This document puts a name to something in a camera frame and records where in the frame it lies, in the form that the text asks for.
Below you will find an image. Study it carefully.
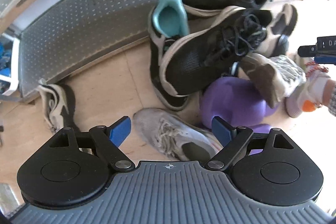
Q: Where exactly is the purple slide sandal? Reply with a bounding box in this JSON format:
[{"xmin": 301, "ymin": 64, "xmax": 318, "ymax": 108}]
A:
[
  {"xmin": 247, "ymin": 124, "xmax": 271, "ymax": 155},
  {"xmin": 199, "ymin": 77, "xmax": 277, "ymax": 128}
]

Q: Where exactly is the white black sneaker upturned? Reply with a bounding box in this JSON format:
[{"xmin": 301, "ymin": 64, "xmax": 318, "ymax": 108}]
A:
[{"xmin": 255, "ymin": 3, "xmax": 298, "ymax": 58}]

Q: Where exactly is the grey white mesh sneaker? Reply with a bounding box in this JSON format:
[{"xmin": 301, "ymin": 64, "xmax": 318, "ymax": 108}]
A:
[{"xmin": 228, "ymin": 53, "xmax": 306, "ymax": 109}]

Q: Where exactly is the white navy chunky sneaker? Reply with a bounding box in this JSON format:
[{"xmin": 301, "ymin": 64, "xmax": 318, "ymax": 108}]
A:
[{"xmin": 38, "ymin": 84, "xmax": 80, "ymax": 134}]

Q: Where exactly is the black teal sneaker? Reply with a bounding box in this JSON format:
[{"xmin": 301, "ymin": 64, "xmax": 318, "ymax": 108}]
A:
[{"xmin": 147, "ymin": 0, "xmax": 191, "ymax": 111}]

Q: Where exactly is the worn white sneaker right foot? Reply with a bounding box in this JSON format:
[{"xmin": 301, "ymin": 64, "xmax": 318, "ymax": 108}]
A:
[{"xmin": 285, "ymin": 57, "xmax": 331, "ymax": 118}]

